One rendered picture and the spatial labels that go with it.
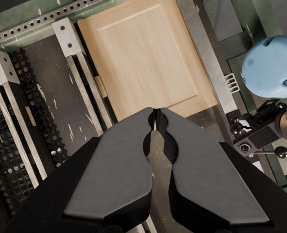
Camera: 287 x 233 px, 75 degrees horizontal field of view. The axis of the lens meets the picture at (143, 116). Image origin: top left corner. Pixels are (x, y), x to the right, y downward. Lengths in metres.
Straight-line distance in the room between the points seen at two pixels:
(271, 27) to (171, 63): 0.37
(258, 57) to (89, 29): 0.63
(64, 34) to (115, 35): 0.18
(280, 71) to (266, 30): 0.60
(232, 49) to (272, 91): 0.62
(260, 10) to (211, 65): 0.26
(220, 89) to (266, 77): 0.47
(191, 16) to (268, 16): 0.27
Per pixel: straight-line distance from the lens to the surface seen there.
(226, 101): 0.75
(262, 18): 0.87
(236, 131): 0.63
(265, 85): 0.28
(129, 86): 0.71
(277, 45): 0.27
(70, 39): 0.74
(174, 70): 0.73
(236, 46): 0.89
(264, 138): 0.53
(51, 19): 0.81
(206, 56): 0.75
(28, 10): 0.87
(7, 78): 0.81
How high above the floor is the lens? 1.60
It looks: 30 degrees down
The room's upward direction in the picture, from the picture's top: 157 degrees clockwise
